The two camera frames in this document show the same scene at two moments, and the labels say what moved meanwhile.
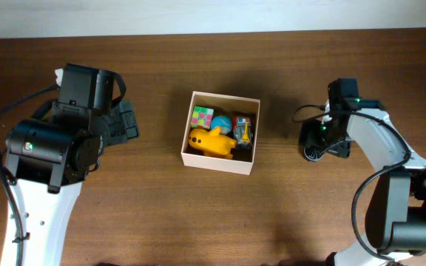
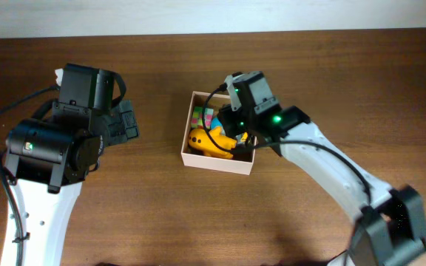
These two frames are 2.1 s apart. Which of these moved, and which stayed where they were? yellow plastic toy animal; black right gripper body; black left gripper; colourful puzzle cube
Moved: black right gripper body
Stayed: yellow plastic toy animal; colourful puzzle cube; black left gripper
